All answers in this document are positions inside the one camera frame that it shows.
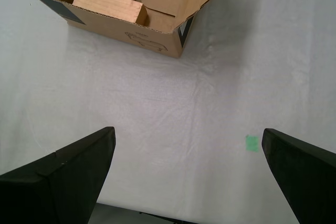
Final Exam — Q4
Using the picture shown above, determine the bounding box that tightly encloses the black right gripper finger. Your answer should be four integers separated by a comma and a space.
261, 128, 336, 224
0, 126, 117, 224

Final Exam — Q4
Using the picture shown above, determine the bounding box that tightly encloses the brown cardboard box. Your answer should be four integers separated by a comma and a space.
9, 0, 226, 59

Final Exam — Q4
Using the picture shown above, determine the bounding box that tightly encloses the light wooden block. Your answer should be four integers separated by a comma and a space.
72, 0, 149, 27

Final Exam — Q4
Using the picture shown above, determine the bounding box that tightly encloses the small green tape mark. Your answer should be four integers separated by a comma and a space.
245, 134, 259, 153

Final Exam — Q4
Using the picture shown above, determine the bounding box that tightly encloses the white table cloth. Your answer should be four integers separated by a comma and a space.
0, 0, 336, 224

